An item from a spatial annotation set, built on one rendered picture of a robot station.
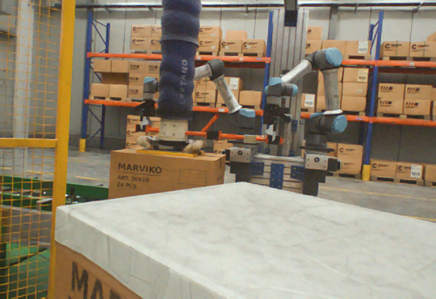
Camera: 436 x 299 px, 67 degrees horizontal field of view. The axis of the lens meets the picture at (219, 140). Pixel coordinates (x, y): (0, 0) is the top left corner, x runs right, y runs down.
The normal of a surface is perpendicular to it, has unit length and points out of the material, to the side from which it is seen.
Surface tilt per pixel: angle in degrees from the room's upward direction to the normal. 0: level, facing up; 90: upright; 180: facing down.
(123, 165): 90
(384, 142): 90
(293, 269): 0
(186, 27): 99
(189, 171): 90
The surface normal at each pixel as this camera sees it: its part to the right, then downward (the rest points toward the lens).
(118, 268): -0.66, -0.01
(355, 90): -0.21, 0.03
